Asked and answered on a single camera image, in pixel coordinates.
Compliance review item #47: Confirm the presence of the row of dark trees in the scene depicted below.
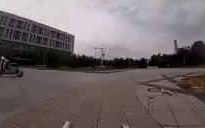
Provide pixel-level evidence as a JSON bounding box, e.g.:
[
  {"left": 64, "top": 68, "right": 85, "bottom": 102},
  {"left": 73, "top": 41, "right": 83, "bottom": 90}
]
[{"left": 46, "top": 53, "right": 149, "bottom": 70}]

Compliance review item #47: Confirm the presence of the construction crane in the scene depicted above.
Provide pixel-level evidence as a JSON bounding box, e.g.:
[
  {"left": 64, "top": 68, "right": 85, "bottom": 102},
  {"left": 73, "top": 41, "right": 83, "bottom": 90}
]
[{"left": 93, "top": 46, "right": 107, "bottom": 67}]

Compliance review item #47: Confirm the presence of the grey paved plaza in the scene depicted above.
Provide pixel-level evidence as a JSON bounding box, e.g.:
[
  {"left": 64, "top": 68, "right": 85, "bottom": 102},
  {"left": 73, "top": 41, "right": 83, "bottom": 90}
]
[{"left": 0, "top": 67, "right": 205, "bottom": 128}]

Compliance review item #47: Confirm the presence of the large grey office building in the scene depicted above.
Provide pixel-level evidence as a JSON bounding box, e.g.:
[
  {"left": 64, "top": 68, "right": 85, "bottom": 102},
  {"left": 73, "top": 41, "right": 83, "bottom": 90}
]
[{"left": 0, "top": 7, "right": 76, "bottom": 67}]

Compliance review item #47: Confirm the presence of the dark industrial building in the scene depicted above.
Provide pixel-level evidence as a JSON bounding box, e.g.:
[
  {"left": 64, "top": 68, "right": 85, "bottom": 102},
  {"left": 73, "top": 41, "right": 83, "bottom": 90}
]
[{"left": 148, "top": 39, "right": 205, "bottom": 69}]

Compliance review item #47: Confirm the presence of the raised stone slab border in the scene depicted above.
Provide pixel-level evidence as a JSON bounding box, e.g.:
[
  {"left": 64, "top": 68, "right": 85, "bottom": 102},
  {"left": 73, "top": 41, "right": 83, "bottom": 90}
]
[{"left": 134, "top": 72, "right": 205, "bottom": 128}]

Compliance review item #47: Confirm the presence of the person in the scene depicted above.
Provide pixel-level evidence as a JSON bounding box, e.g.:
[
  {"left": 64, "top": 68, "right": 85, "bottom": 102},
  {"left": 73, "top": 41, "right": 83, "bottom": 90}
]
[{"left": 0, "top": 55, "right": 25, "bottom": 78}]

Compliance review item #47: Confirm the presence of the yellow-brown planting bed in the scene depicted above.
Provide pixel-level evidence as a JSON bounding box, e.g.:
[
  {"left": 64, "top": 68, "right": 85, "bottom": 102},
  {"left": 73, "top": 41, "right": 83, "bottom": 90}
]
[{"left": 178, "top": 73, "right": 205, "bottom": 94}]

